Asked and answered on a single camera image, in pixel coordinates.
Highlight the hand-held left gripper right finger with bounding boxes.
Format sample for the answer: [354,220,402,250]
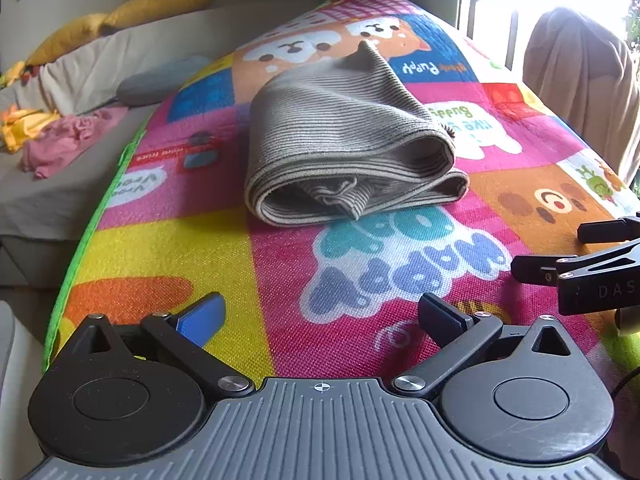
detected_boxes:
[391,293,572,401]

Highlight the striped long-sleeve shirt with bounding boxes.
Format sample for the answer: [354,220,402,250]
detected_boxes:
[244,39,471,227]

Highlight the yellow garment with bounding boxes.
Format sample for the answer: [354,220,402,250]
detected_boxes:
[0,104,62,154]

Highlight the black cable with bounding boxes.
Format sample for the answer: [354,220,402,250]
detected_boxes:
[606,369,640,413]

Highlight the pink garment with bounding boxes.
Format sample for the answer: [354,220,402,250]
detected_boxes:
[20,106,131,180]

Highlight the grey cushion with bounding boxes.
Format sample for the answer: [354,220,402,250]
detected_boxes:
[116,55,214,107]

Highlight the colourful cartoon printed mat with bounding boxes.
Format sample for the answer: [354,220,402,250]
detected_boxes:
[42,0,640,391]

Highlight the yellow pillow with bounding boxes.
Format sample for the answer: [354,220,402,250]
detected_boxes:
[100,0,213,31]
[25,12,109,67]

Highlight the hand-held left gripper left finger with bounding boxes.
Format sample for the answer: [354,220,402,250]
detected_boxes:
[74,291,257,400]

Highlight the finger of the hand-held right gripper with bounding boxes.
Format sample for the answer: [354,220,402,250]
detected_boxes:
[577,215,640,244]
[510,240,640,285]

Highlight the beige cloth on chair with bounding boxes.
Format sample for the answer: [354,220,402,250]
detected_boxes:
[521,7,640,187]

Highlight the black window frame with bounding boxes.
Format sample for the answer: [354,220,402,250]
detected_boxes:
[457,0,522,72]

